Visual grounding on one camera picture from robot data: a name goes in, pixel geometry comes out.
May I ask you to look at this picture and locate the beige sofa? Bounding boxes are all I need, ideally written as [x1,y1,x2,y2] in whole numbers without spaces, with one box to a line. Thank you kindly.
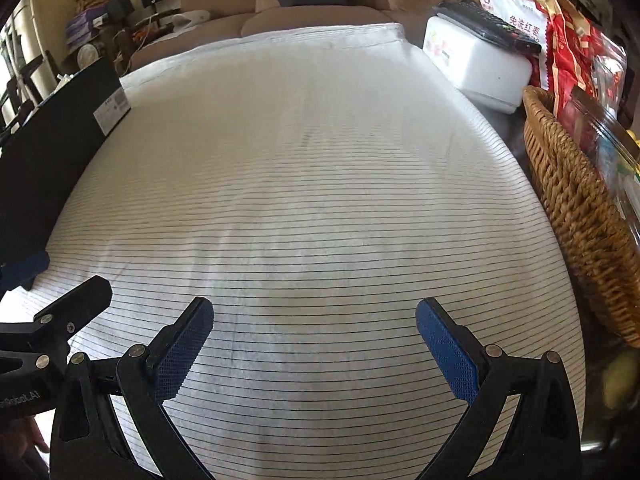
[127,0,476,68]

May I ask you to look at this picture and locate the dark wooden stool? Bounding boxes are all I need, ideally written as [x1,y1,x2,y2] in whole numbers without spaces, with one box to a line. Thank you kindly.
[0,50,61,131]

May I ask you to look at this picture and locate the white red snack bag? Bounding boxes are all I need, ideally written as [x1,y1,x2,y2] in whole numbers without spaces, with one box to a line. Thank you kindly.
[472,0,551,46]

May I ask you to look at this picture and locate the wicker basket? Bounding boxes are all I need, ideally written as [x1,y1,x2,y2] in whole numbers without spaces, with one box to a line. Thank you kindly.
[522,85,640,348]

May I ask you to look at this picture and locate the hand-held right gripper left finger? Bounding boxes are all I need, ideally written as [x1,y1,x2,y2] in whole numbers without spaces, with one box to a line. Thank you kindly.
[50,296,216,480]

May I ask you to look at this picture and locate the white striped tablecloth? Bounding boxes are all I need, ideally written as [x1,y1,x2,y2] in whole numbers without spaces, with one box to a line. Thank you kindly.
[0,22,588,480]

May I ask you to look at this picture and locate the black remote control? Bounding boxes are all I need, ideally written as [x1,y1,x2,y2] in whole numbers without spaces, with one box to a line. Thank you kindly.
[432,0,543,56]

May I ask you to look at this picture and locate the white device on sofa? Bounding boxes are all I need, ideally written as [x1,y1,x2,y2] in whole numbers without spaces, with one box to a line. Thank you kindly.
[172,10,211,31]

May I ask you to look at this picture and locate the white tissue box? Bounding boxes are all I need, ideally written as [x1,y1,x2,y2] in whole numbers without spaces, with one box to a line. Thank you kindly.
[422,15,533,115]

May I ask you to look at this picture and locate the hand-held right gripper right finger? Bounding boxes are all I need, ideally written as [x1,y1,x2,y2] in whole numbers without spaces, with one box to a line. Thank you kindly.
[415,297,581,480]

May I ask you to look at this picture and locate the stack of purple boxes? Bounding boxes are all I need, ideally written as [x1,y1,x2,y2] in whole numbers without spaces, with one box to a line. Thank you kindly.
[66,7,113,48]

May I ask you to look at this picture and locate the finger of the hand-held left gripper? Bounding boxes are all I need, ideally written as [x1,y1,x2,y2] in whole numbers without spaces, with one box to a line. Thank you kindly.
[0,275,113,373]
[0,252,51,293]

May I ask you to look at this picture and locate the person's left hand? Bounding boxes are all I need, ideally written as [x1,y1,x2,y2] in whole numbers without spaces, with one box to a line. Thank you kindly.
[0,412,51,480]

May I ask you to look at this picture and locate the black storage box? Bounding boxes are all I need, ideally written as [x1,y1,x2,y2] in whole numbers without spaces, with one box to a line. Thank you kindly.
[0,56,132,271]

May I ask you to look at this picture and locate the yellow fruit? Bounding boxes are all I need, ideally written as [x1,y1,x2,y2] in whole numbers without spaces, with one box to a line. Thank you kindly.
[602,350,640,401]

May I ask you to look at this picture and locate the round table clock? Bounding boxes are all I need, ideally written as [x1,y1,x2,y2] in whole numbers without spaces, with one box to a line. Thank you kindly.
[75,42,101,68]

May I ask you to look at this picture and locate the red snack bags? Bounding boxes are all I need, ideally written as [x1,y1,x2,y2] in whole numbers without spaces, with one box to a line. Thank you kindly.
[542,0,628,126]

